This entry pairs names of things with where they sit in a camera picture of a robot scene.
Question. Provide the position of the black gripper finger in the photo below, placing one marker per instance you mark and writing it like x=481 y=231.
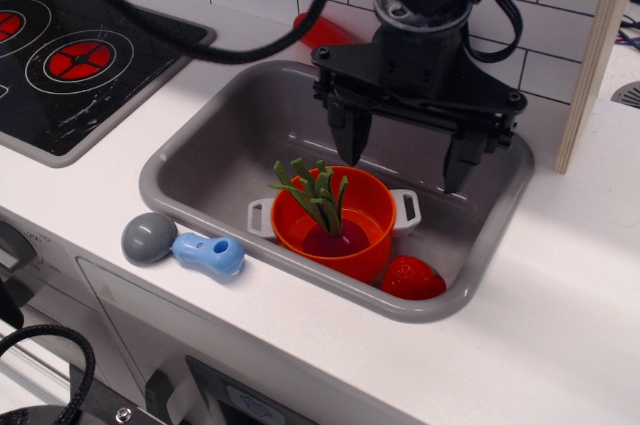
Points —
x=463 y=155
x=350 y=129

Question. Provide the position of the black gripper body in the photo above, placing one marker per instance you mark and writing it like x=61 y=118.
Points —
x=423 y=70

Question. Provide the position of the purple toy beet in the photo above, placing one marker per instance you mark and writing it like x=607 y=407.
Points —
x=331 y=235

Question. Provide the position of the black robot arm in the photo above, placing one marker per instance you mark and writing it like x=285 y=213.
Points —
x=420 y=68

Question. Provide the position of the orange toy pot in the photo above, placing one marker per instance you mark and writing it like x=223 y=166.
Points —
x=383 y=213

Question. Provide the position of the grey plastic sink basin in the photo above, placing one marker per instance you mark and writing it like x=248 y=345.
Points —
x=206 y=176

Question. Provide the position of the red toy pepper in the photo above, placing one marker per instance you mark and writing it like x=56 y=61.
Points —
x=326 y=33

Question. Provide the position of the light wooden side panel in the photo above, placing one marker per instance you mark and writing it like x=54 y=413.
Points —
x=602 y=35

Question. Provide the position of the red toy strawberry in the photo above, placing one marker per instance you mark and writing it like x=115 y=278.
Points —
x=412 y=279

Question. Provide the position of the round metal drain grille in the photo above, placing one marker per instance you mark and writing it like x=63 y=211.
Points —
x=628 y=94

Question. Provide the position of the grey and blue toy ladle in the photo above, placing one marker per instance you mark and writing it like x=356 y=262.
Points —
x=150 y=237

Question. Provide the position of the black toy stove top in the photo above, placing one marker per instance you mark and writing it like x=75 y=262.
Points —
x=71 y=71

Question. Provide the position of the grey oven knob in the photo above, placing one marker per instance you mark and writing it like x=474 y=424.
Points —
x=16 y=250

